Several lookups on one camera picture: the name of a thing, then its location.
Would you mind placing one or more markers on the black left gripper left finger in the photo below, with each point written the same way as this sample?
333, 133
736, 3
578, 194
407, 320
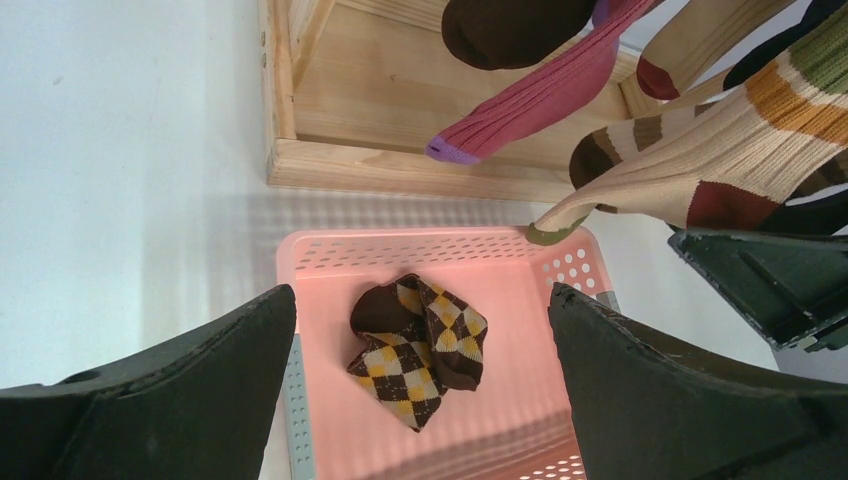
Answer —
197, 406

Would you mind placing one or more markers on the beige striped sock red heel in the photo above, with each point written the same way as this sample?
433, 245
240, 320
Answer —
740, 160

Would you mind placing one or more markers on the wooden hanger rack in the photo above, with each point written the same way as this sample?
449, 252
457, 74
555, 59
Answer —
354, 90

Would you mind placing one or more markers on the brown yellow argyle sock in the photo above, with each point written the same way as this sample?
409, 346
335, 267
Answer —
421, 341

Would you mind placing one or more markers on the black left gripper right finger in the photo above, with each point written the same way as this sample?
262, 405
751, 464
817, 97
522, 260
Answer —
647, 405

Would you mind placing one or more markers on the brown beige striped sock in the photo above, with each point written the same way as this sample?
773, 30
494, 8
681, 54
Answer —
607, 147

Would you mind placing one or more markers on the pink sock purple toe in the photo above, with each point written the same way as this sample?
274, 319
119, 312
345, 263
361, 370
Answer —
545, 96

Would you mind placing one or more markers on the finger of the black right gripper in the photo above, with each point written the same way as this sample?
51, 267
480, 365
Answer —
791, 289

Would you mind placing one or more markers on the pink perforated plastic basket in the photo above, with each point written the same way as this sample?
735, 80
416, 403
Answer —
515, 425

